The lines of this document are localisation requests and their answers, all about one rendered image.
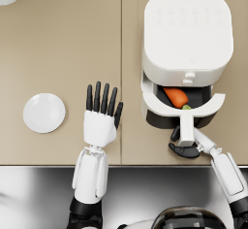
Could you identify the orange carrot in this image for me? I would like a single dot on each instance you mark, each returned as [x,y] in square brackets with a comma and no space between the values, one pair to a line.
[177,97]

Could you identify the pale air fryer body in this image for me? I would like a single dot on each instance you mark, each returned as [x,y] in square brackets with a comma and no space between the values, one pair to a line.
[188,39]

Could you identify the white round plate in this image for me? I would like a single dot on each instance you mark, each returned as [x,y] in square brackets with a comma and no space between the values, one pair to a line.
[44,113]

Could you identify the dark round robot body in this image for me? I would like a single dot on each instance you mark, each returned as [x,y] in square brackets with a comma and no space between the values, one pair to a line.
[184,219]

